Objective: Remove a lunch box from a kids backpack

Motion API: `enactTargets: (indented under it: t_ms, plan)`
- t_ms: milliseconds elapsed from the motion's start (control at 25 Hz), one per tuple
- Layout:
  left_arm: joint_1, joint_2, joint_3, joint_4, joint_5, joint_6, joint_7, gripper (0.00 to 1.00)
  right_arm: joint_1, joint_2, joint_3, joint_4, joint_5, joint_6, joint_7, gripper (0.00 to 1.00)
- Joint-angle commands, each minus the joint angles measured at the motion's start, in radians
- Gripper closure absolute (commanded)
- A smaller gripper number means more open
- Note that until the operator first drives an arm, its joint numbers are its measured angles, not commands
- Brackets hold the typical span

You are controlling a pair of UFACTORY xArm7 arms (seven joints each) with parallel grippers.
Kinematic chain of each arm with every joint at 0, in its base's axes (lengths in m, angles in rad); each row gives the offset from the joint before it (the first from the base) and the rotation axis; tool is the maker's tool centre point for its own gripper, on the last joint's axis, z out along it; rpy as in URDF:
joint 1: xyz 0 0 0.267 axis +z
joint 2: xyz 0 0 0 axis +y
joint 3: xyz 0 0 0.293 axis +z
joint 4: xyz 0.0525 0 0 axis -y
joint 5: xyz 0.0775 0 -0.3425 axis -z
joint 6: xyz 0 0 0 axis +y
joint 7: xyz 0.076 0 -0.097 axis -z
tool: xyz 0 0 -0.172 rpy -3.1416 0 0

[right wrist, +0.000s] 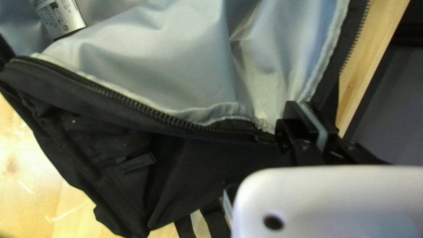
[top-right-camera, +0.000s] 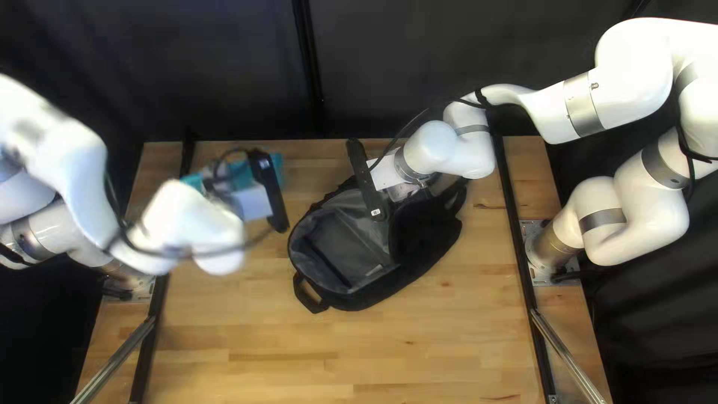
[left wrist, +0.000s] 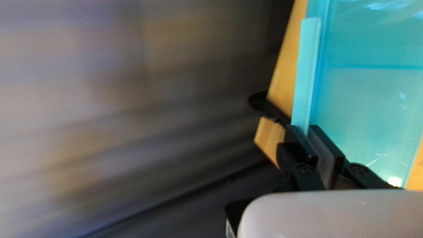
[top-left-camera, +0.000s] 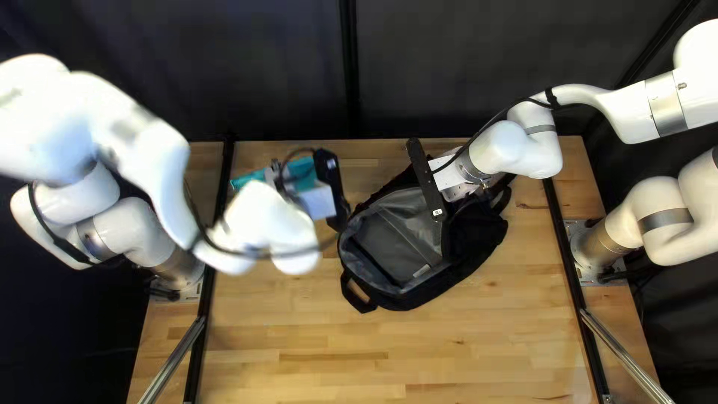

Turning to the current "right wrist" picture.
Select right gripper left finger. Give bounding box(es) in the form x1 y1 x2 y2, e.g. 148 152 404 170
275 100 326 166

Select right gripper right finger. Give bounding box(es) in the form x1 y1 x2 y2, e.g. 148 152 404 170
302 102 389 165

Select black backpack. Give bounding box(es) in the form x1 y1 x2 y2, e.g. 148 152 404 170
0 0 375 238

